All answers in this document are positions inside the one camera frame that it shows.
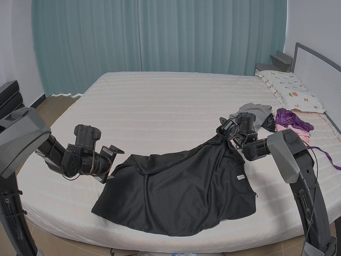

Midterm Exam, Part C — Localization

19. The grey garment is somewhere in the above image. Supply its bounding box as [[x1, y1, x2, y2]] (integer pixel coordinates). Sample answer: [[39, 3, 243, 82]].
[[229, 103, 273, 132]]

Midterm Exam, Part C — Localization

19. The white printed pillow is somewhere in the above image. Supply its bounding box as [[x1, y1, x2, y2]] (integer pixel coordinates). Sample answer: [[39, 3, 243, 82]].
[[255, 70, 327, 113]]

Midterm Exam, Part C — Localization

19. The pink garment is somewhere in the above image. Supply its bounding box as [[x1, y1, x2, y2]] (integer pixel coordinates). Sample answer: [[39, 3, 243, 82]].
[[276, 123, 311, 143]]

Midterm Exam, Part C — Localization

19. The blue-green curtain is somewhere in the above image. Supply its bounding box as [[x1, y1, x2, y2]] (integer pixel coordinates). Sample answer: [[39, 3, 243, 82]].
[[139, 0, 289, 77], [31, 0, 145, 97]]

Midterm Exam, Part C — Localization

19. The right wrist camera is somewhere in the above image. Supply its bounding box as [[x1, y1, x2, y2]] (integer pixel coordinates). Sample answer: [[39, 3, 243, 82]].
[[220, 118, 236, 133]]

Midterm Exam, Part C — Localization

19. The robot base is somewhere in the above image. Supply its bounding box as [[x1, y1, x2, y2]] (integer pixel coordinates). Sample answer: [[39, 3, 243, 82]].
[[134, 251, 221, 256]]

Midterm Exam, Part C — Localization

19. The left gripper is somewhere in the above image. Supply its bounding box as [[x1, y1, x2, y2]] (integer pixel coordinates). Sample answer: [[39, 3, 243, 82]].
[[92, 145, 125, 184]]

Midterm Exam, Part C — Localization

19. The grey bedside table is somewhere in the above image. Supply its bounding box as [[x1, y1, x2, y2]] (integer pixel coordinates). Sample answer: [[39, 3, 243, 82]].
[[255, 50, 293, 75]]

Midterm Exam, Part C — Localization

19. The purple garment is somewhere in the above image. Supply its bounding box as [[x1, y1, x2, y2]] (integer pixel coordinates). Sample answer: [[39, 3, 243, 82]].
[[274, 108, 341, 171]]

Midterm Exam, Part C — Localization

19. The dark chest of drawers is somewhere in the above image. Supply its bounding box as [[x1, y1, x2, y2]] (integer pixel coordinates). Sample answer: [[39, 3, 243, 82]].
[[0, 80, 26, 117]]

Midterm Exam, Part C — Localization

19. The black cable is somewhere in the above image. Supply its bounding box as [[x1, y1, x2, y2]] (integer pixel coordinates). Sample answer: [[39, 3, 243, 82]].
[[304, 143, 320, 250]]

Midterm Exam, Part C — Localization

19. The bed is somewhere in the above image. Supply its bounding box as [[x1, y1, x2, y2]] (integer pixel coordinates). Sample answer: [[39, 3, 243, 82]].
[[17, 42, 341, 251]]

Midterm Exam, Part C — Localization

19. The black T-shirt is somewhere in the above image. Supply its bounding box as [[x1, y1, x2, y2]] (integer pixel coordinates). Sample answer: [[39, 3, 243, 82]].
[[91, 134, 257, 237]]

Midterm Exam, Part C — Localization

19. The black shiny garment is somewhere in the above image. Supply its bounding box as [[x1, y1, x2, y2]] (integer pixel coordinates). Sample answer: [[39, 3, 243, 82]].
[[262, 113, 277, 133]]

